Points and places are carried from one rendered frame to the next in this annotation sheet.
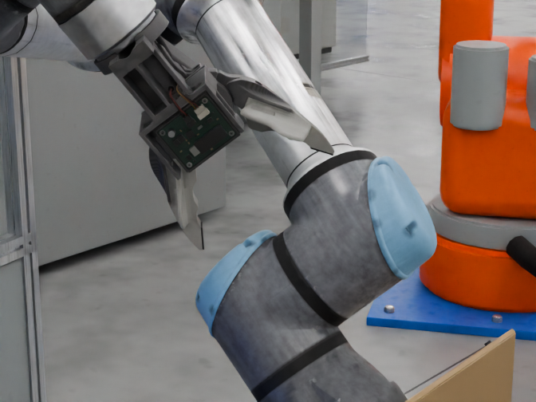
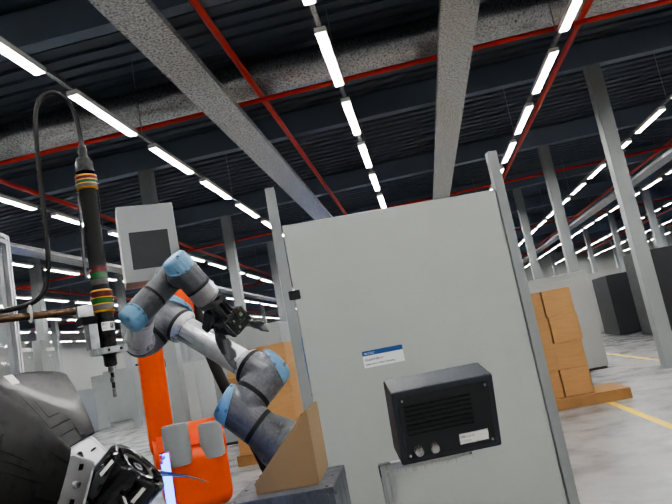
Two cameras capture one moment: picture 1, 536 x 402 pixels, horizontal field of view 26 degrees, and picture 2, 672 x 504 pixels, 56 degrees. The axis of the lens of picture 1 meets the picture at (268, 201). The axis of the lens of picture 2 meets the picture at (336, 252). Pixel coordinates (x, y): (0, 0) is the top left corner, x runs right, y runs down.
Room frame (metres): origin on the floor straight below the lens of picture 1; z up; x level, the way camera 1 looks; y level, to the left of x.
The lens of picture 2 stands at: (-0.64, 0.79, 1.36)
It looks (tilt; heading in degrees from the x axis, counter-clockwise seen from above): 9 degrees up; 325
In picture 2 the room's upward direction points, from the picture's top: 11 degrees counter-clockwise
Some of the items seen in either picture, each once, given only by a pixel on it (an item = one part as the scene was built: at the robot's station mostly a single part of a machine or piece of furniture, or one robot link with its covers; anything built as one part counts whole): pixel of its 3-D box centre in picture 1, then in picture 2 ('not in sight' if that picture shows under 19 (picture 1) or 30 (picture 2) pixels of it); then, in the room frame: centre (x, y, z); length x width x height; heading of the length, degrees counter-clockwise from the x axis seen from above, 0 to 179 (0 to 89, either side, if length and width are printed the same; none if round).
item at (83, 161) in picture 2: not in sight; (96, 252); (0.65, 0.48, 1.64); 0.04 x 0.04 x 0.46
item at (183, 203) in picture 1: (184, 209); (232, 353); (0.99, 0.07, 1.40); 0.06 x 0.03 x 0.09; 3
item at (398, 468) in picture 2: not in sight; (425, 461); (0.65, -0.25, 1.04); 0.24 x 0.03 x 0.03; 61
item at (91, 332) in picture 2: not in sight; (101, 329); (0.65, 0.49, 1.48); 0.09 x 0.07 x 0.10; 96
